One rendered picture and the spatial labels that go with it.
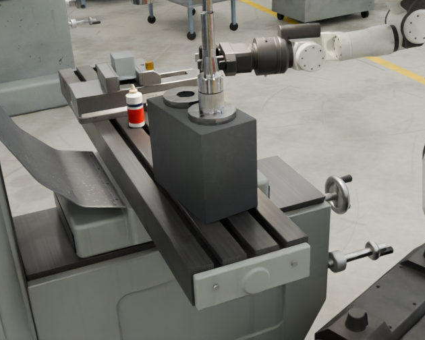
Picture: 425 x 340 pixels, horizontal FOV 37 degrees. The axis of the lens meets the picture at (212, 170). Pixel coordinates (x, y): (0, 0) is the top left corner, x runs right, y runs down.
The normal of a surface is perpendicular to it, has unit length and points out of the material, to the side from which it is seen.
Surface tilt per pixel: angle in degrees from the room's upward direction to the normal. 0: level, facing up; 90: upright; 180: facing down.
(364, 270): 0
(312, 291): 90
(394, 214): 0
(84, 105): 90
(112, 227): 90
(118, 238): 90
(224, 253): 0
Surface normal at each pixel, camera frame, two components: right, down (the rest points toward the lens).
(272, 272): 0.39, 0.41
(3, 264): 0.75, 0.25
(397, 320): -0.04, -0.89
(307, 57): 0.13, 0.36
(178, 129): -0.85, 0.27
